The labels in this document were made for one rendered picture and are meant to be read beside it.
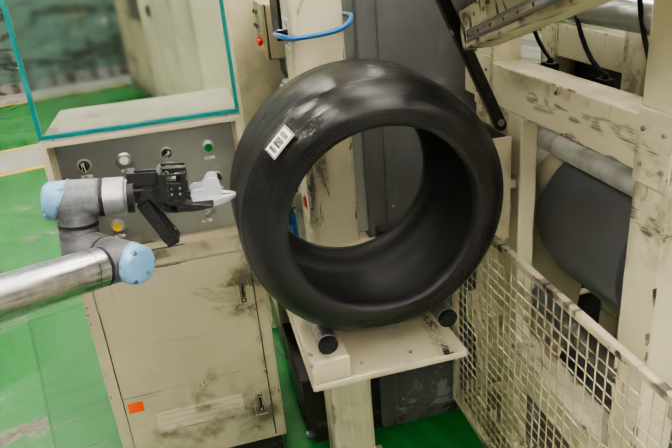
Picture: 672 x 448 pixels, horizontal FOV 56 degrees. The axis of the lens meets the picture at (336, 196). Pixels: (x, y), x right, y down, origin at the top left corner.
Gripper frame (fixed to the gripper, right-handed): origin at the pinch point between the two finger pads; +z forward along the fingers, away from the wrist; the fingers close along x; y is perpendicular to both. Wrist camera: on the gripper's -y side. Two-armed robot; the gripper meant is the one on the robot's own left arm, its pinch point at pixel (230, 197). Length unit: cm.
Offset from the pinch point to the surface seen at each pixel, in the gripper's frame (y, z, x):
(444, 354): -39, 47, -10
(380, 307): -22.8, 29.7, -12.1
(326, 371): -38.5, 18.5, -10.7
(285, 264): -10.1, 9.3, -12.2
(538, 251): -45, 105, 45
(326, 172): -5.6, 26.9, 26.7
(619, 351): -17, 64, -44
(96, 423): -131, -49, 94
